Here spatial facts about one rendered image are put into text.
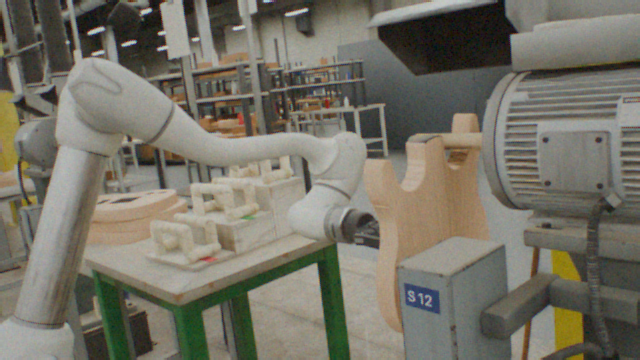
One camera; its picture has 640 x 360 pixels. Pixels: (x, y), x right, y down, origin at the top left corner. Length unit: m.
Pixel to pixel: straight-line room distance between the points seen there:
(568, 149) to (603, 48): 0.16
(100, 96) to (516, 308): 0.80
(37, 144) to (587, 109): 2.73
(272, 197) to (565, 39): 1.05
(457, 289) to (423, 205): 0.30
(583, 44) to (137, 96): 0.77
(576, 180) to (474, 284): 0.22
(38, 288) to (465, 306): 0.85
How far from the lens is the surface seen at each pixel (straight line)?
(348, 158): 1.36
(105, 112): 1.11
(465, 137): 1.12
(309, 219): 1.33
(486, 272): 0.87
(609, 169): 0.88
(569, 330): 2.21
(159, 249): 1.74
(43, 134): 3.18
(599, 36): 0.93
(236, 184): 1.73
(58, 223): 1.26
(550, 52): 0.96
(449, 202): 1.14
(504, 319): 0.85
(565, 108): 0.93
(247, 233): 1.66
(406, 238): 1.03
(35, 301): 1.28
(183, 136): 1.15
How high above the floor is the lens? 1.40
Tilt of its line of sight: 11 degrees down
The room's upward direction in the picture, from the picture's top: 7 degrees counter-clockwise
